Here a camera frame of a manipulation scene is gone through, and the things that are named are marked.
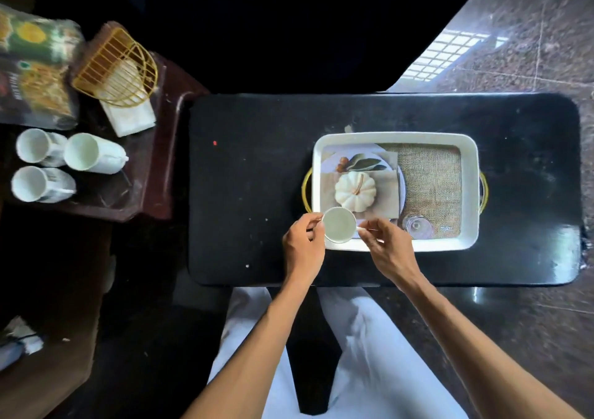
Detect person's left hand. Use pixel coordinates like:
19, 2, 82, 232
282, 213, 326, 289

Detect person's right hand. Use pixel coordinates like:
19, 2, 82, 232
357, 217, 422, 290

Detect small white cup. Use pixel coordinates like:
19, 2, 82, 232
321, 207, 359, 244

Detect person's left forearm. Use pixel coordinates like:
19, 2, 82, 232
182, 274, 321, 419

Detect person's right forearm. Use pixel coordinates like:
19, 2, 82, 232
398, 271, 586, 419

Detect white printed serving tray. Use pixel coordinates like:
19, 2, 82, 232
302, 131, 489, 253

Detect person's white trousers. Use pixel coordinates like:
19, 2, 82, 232
206, 286, 470, 419

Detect brown wooden side table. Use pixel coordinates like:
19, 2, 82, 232
0, 52, 209, 224

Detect white paper napkins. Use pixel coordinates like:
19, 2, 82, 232
99, 60, 157, 138

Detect white mug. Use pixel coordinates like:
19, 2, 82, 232
11, 166, 77, 204
63, 132, 130, 175
16, 128, 69, 168

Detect dark yellow snack packet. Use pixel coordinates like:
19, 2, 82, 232
0, 59, 80, 131

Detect green yellow snack packet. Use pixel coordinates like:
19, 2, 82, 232
0, 3, 87, 69

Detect gold wire napkin holder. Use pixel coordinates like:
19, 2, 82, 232
71, 21, 159, 109

